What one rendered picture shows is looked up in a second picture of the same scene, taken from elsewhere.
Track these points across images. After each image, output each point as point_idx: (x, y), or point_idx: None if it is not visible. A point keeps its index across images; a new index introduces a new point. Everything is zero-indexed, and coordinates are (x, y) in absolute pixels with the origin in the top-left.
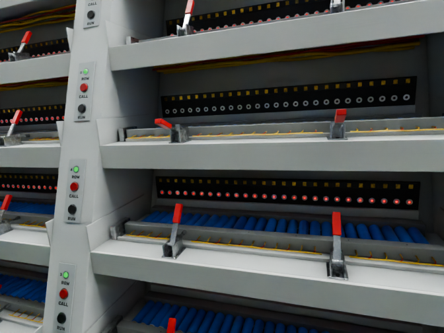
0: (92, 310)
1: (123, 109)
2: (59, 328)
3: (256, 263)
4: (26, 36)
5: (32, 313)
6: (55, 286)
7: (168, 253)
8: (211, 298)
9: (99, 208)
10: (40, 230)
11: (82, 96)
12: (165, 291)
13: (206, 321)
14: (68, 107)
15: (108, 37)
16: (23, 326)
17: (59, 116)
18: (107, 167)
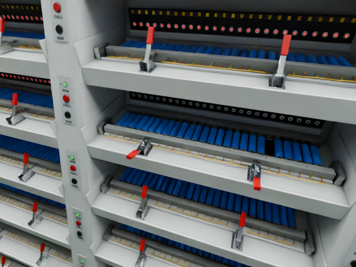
0: (96, 229)
1: (99, 106)
2: (79, 237)
3: (192, 229)
4: (1, 25)
5: (60, 215)
6: (72, 217)
7: (139, 213)
8: None
9: (92, 180)
10: (54, 177)
11: (66, 105)
12: None
13: None
14: (56, 110)
15: (79, 58)
16: (56, 224)
17: (45, 80)
18: (94, 157)
